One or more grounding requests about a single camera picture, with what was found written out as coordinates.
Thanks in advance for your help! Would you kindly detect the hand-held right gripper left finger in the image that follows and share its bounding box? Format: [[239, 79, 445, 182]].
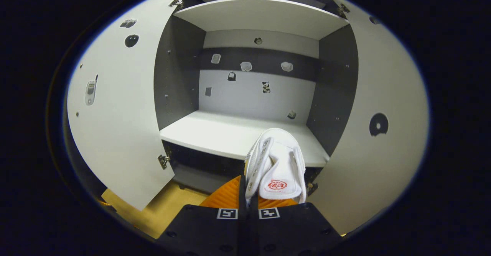
[[157, 176, 246, 256]]

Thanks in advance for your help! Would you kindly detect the white canvas shoe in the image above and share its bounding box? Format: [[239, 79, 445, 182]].
[[244, 128, 307, 210]]

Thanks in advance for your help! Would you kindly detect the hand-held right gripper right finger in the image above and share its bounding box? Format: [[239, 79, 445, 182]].
[[247, 197, 342, 256]]

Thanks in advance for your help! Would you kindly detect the white shoe cabinet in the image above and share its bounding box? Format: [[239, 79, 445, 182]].
[[153, 0, 359, 195]]

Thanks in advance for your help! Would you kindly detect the white cabinet door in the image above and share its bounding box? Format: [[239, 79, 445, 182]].
[[66, 0, 188, 212], [307, 0, 430, 236]]

